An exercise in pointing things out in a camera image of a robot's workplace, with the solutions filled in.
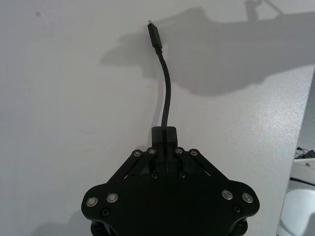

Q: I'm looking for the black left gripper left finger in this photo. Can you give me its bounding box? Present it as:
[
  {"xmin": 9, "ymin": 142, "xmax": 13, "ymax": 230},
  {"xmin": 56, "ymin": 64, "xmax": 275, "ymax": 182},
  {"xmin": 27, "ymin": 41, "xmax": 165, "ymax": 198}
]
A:
[{"xmin": 104, "ymin": 126, "xmax": 165, "ymax": 185}]

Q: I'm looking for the thin dark wire bundle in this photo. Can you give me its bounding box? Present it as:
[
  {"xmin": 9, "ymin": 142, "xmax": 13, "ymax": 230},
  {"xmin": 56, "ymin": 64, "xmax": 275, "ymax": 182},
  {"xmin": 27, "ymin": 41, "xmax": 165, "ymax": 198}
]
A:
[{"xmin": 295, "ymin": 146, "xmax": 315, "ymax": 161}]

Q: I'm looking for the white rounded plastic housing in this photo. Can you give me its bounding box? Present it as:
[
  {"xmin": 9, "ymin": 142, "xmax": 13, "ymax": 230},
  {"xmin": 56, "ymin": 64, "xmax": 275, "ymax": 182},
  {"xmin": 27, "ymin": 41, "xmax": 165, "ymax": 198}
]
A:
[{"xmin": 277, "ymin": 188, "xmax": 315, "ymax": 236}]

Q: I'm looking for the black cable with silver plug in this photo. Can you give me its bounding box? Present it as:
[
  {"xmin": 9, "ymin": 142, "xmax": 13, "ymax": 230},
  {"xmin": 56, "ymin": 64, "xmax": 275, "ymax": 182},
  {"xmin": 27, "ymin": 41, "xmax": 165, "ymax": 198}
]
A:
[{"xmin": 147, "ymin": 19, "xmax": 173, "ymax": 173}]

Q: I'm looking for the white flat panel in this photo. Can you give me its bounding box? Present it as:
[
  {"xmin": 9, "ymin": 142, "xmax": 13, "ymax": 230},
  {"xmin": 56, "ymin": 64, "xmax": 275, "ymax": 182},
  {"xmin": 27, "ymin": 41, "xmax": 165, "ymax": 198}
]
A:
[{"xmin": 290, "ymin": 157, "xmax": 315, "ymax": 186}]

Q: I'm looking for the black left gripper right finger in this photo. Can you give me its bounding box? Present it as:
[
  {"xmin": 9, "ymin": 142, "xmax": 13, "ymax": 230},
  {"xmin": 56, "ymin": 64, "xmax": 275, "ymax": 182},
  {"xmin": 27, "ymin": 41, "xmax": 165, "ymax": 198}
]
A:
[{"xmin": 164, "ymin": 126, "xmax": 231, "ymax": 185}]

